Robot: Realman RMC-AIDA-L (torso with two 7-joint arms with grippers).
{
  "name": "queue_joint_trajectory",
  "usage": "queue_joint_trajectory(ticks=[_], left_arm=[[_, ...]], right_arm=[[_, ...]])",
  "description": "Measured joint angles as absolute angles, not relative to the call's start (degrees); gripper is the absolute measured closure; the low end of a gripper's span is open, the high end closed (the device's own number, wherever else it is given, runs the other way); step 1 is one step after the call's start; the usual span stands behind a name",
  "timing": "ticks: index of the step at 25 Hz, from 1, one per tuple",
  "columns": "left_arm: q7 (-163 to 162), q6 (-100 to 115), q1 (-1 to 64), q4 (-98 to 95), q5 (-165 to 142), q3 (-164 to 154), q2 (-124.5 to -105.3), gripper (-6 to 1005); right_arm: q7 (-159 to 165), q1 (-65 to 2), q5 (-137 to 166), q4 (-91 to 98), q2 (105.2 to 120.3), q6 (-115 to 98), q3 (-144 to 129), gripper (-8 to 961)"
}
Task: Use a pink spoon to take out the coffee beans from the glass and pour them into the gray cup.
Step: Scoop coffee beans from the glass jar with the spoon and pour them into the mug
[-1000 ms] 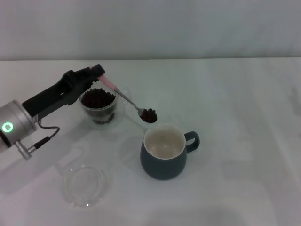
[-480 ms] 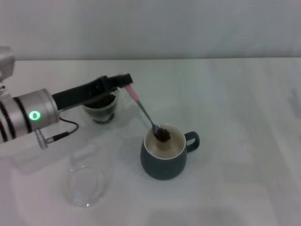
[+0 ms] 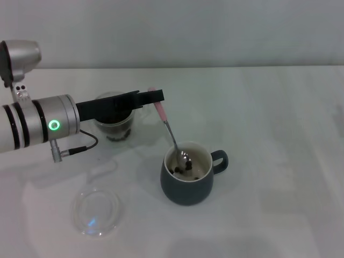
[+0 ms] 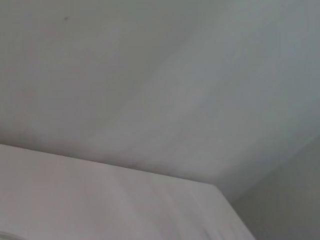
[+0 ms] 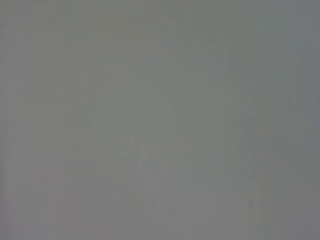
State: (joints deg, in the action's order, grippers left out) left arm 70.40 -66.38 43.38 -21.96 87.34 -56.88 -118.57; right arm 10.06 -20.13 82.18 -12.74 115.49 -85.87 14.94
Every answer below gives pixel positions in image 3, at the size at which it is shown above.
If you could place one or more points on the double-walled glass cup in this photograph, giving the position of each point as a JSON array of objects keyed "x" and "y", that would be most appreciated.
[{"x": 126, "y": 126}]

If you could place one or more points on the few coffee beans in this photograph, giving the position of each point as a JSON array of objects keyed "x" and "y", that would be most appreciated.
[{"x": 188, "y": 166}]

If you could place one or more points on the dark coffee bean heap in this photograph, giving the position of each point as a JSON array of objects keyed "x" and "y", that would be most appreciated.
[{"x": 115, "y": 127}]

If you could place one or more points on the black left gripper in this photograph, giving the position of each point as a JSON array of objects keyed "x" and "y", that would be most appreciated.
[{"x": 102, "y": 108}]

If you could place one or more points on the clear glass dish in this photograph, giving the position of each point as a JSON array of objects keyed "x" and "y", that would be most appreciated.
[{"x": 86, "y": 225}]

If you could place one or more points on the dark green ceramic mug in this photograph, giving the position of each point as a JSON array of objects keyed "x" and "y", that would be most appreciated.
[{"x": 185, "y": 193}]

